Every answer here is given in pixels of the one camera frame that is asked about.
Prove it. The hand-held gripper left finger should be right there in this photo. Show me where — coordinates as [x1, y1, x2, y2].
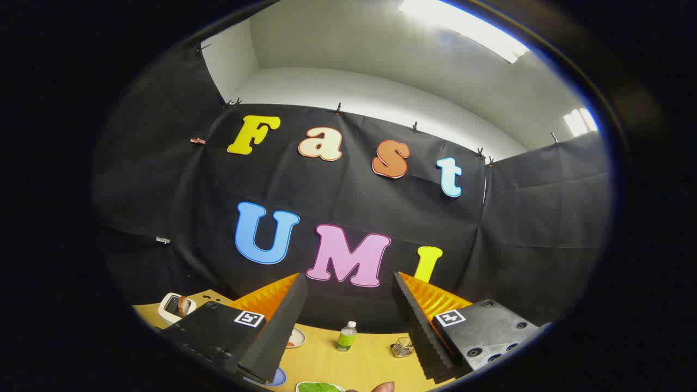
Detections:
[158, 272, 308, 384]

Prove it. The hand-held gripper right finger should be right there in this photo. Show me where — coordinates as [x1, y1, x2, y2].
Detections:
[392, 271, 551, 382]

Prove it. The clear glass holder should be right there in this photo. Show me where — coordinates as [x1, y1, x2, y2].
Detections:
[390, 336, 415, 359]

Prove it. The blue plate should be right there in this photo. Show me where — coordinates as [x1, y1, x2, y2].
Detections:
[243, 366, 287, 387]

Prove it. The white oval plate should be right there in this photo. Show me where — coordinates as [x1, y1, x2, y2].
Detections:
[295, 381, 347, 392]

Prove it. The green label plastic bottle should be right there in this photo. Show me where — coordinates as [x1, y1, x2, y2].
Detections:
[335, 321, 358, 353]

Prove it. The white toaster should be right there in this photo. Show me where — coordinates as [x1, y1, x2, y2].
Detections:
[158, 293, 198, 326]

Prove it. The bright window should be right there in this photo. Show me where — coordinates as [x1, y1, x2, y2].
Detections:
[563, 107, 598, 137]

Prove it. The ceiling light panel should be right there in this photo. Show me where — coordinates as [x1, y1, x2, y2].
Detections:
[398, 0, 530, 64]

